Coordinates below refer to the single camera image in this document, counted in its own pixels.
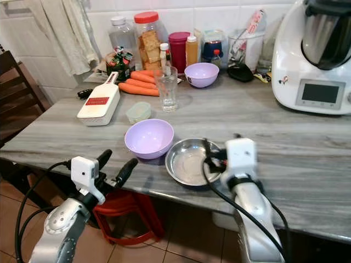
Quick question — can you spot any round stainless steel plate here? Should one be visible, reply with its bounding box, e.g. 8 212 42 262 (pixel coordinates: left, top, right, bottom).
165 138 225 187

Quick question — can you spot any red plastic stool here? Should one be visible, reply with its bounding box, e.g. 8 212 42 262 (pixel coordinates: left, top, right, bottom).
92 189 165 247

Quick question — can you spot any large purple plastic bowl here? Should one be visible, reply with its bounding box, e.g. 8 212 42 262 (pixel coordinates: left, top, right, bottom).
124 119 174 160

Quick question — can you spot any white grater with red label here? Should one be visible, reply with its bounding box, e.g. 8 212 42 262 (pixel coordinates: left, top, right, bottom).
77 72 121 127

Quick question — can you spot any small container with green lid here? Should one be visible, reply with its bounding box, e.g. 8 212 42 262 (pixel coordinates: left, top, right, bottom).
126 102 152 124

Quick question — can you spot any white box under table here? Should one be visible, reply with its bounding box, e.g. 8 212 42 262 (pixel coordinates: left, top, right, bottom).
211 211 245 231

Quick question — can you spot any black pouch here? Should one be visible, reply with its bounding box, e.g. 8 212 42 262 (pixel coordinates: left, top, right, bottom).
228 63 254 83

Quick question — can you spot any small yellow black packet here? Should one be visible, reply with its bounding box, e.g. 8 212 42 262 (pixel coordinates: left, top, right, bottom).
254 73 273 84

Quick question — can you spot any small purple plastic bowl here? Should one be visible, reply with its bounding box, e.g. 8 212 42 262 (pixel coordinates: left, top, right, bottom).
184 62 220 89

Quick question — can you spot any clear drinking glass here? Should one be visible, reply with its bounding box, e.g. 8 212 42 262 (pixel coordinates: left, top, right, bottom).
154 66 179 113

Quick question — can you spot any clear plastic container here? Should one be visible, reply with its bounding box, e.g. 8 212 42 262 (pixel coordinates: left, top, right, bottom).
228 27 267 72

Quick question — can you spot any blue jar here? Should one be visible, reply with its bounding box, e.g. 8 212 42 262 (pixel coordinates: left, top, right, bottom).
200 30 228 69

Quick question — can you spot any white kitchen food processor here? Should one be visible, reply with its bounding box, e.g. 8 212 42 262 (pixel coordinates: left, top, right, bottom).
271 0 351 116

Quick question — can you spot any orange bottle with white cap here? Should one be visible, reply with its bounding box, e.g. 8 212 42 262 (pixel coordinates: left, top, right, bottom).
186 36 199 67

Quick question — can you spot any dark green food packet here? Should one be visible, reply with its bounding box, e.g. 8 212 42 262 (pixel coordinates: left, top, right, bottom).
105 47 135 83

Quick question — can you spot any dark wooden chair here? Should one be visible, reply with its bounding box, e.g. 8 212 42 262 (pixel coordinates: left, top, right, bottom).
0 50 53 203

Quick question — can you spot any maroon plastic canister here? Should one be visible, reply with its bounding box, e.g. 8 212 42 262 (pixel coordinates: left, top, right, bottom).
168 32 191 73

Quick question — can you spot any small bottle with white cap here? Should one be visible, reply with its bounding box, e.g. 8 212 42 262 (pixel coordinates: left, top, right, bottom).
160 43 171 69

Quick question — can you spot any red and white packet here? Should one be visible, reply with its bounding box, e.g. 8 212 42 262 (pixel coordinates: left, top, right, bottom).
236 9 268 53

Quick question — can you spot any cracker jar with red lid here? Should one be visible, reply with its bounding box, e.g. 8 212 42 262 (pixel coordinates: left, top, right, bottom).
134 12 168 71

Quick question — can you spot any clear jar with white lid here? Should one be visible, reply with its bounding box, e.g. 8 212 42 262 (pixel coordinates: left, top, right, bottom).
109 16 138 55

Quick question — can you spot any white patterned hanging towel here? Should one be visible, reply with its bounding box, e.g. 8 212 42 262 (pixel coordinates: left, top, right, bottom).
63 0 99 69

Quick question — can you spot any beige hanging towel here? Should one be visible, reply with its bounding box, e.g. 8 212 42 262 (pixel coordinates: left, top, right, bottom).
27 0 83 76

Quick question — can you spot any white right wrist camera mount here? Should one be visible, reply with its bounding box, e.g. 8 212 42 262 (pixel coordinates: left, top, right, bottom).
225 138 258 181

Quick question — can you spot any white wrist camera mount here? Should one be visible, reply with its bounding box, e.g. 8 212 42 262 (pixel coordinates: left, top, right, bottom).
225 138 258 181
70 156 100 204

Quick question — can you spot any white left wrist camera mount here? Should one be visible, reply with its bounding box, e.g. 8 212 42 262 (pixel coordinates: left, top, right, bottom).
70 156 100 204

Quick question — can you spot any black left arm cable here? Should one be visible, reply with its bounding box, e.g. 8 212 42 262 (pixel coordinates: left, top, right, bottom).
13 160 72 263

